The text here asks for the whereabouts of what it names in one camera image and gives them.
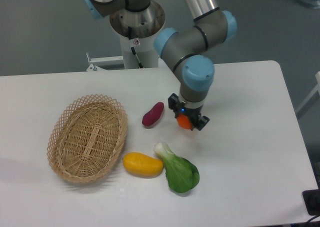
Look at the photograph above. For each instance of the white frame at right edge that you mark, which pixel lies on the white frame at right edge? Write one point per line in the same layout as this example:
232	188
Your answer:
311	98

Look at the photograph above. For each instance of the yellow mango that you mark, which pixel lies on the yellow mango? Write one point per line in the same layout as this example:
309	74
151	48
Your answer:
142	165

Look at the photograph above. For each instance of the woven wicker basket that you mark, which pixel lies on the woven wicker basket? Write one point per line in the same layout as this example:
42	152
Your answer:
87	139

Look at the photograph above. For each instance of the black device at table edge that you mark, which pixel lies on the black device at table edge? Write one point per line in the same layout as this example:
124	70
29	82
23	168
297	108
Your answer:
312	201

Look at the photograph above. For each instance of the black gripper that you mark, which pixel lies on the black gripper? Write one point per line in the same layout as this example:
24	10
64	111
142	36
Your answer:
186	109

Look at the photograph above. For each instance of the purple sweet potato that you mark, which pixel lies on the purple sweet potato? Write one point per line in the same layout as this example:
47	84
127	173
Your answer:
153	115

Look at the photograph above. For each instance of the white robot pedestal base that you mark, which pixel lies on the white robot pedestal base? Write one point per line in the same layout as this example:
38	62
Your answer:
137	32

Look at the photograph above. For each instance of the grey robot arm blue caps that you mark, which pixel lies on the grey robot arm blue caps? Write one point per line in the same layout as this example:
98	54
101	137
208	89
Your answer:
183	52

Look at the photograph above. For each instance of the green bok choy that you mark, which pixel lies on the green bok choy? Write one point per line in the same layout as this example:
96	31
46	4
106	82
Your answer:
181	174

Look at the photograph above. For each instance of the orange fruit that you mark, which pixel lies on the orange fruit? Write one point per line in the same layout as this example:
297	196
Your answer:
184	122

